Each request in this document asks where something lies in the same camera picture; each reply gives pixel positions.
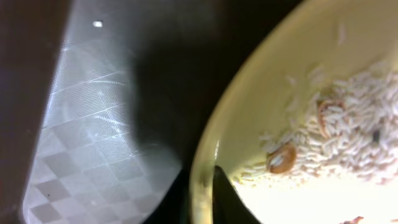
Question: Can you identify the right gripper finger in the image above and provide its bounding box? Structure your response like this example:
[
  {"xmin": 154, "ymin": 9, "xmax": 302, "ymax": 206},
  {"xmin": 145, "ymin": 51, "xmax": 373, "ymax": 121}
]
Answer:
[{"xmin": 213, "ymin": 166, "xmax": 260, "ymax": 224}]

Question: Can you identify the yellow plate with crumbs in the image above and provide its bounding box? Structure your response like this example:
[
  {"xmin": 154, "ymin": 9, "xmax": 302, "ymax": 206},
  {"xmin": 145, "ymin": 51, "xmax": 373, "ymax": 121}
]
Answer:
[{"xmin": 190, "ymin": 0, "xmax": 397, "ymax": 223}]

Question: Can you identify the pile of rice scraps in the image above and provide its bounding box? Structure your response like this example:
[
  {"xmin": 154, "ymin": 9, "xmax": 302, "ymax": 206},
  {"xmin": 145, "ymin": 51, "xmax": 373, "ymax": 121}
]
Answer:
[{"xmin": 231, "ymin": 62, "xmax": 397, "ymax": 187}]

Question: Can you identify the dark brown serving tray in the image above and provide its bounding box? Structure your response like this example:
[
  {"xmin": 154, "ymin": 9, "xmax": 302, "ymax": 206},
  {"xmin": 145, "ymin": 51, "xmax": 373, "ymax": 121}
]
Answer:
[{"xmin": 1, "ymin": 0, "xmax": 297, "ymax": 223}]

